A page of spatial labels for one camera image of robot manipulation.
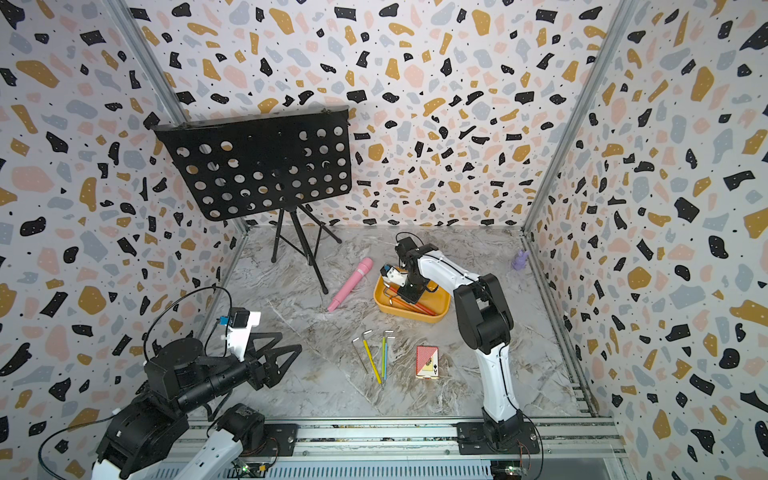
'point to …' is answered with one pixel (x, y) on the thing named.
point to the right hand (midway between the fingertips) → (410, 295)
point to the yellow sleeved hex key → (371, 357)
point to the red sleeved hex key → (419, 305)
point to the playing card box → (427, 362)
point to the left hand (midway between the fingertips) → (292, 342)
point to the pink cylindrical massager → (365, 265)
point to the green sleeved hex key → (384, 358)
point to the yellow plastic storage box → (438, 302)
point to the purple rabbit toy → (521, 260)
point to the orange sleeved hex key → (409, 306)
